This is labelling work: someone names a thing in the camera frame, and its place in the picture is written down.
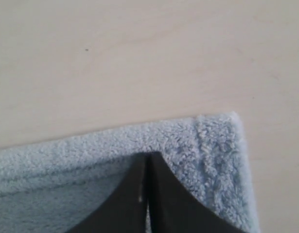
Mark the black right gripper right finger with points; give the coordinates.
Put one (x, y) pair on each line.
(173, 209)

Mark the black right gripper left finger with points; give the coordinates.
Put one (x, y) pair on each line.
(125, 210)

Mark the light blue terry towel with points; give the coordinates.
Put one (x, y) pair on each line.
(49, 187)

